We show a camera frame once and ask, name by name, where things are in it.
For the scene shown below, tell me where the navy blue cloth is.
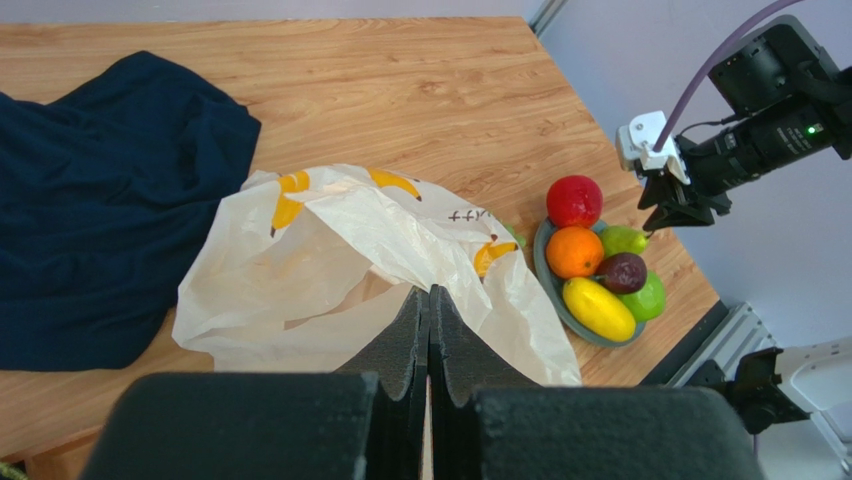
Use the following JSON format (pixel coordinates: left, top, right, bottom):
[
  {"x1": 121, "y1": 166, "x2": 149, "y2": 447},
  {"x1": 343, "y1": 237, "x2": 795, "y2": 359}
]
[{"x1": 1, "y1": 51, "x2": 261, "y2": 372}]

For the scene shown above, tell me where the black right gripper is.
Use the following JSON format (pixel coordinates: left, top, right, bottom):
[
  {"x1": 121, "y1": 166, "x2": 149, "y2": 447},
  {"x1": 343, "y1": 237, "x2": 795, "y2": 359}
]
[{"x1": 638, "y1": 133, "x2": 739, "y2": 232}]

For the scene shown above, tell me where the yellow fake lemon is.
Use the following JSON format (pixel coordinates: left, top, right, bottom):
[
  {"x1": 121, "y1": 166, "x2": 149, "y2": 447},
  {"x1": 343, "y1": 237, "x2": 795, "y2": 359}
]
[{"x1": 562, "y1": 277, "x2": 637, "y2": 342}]

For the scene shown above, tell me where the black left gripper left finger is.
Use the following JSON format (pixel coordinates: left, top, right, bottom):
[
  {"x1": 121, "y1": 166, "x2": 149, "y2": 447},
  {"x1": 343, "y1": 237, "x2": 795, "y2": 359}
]
[{"x1": 82, "y1": 289, "x2": 428, "y2": 479}]

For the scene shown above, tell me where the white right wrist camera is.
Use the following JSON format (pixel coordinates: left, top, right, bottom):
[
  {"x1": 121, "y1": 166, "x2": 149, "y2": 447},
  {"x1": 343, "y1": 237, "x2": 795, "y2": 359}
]
[{"x1": 615, "y1": 110, "x2": 692, "y2": 185}]

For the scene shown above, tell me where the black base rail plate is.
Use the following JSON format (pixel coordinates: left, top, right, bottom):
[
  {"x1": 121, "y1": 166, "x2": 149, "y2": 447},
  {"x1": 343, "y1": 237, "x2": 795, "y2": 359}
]
[{"x1": 638, "y1": 299, "x2": 780, "y2": 389}]

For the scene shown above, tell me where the green fake grape bunch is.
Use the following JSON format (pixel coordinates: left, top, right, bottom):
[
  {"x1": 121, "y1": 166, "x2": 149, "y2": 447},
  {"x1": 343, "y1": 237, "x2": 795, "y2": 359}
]
[{"x1": 503, "y1": 223, "x2": 527, "y2": 248}]

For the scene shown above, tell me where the red fake apple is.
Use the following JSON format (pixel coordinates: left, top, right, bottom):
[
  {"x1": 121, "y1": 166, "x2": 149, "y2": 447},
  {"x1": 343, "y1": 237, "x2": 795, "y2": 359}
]
[{"x1": 546, "y1": 175, "x2": 604, "y2": 228}]

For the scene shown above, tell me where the green fake pear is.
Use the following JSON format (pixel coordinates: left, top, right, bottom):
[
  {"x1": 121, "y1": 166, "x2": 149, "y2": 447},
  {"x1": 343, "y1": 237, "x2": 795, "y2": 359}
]
[{"x1": 598, "y1": 225, "x2": 651, "y2": 258}]

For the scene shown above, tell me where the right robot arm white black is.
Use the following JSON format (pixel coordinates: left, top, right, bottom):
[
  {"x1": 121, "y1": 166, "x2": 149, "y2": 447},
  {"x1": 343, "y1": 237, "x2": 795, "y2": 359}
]
[{"x1": 616, "y1": 15, "x2": 851, "y2": 232}]

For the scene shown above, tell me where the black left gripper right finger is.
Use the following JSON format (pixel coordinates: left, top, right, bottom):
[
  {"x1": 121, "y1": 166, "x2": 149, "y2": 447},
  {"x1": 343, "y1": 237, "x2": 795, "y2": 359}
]
[{"x1": 425, "y1": 286, "x2": 762, "y2": 479}]

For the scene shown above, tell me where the grey round plate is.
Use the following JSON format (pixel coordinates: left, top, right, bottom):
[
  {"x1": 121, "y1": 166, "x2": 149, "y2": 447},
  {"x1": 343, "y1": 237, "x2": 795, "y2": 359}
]
[{"x1": 532, "y1": 218, "x2": 645, "y2": 348}]

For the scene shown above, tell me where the translucent plastic bag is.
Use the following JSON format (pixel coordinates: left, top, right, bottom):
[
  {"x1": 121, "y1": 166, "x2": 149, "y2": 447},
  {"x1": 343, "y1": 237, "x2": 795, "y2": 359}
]
[{"x1": 172, "y1": 164, "x2": 581, "y2": 386}]

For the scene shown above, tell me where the orange fake fruit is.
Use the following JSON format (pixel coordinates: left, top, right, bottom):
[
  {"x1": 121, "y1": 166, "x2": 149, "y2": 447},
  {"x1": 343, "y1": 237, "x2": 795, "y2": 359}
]
[{"x1": 545, "y1": 226, "x2": 604, "y2": 279}]

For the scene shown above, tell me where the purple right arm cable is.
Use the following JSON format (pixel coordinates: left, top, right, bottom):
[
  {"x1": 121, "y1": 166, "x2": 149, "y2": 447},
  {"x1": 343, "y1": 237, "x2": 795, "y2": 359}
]
[{"x1": 653, "y1": 0, "x2": 807, "y2": 153}]

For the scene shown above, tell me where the dark purple fake plum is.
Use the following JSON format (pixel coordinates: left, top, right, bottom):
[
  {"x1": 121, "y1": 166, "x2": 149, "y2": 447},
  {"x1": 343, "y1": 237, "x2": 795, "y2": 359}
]
[{"x1": 595, "y1": 252, "x2": 648, "y2": 295}]

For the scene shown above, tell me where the green fake apple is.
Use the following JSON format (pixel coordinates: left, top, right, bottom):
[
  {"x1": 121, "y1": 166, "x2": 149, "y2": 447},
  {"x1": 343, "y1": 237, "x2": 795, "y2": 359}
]
[{"x1": 617, "y1": 271, "x2": 666, "y2": 323}]

